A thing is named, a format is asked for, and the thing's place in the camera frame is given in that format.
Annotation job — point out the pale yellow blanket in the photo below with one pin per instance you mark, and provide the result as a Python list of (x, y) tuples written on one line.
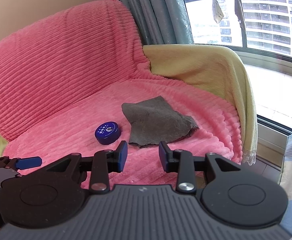
[(210, 72)]

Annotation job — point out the grey hanging cloth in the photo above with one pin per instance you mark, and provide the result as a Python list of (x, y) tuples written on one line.
[(238, 10)]

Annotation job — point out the grey star-print curtain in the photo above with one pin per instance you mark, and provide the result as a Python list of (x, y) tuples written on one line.
[(151, 10)]

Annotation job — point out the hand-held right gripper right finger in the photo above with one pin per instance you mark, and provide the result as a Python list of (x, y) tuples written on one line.
[(162, 153)]

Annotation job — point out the black window frame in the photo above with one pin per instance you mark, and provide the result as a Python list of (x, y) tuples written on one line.
[(243, 22)]

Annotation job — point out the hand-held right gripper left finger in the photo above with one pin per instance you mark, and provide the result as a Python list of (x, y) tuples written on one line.
[(122, 156)]

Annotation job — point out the grey cleaning cloth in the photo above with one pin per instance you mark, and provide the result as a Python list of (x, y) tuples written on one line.
[(156, 121)]

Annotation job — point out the white patterned hanging cloth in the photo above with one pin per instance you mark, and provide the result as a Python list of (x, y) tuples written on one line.
[(217, 10)]

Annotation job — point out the blue round tin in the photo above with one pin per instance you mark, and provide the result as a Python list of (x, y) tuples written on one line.
[(107, 132)]

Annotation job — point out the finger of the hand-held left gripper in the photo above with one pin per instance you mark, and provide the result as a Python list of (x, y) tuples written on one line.
[(28, 162)]

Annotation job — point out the pink ribbed blanket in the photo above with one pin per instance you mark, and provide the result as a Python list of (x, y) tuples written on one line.
[(61, 75)]

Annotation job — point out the apartment building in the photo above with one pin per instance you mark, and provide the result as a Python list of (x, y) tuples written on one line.
[(268, 22)]

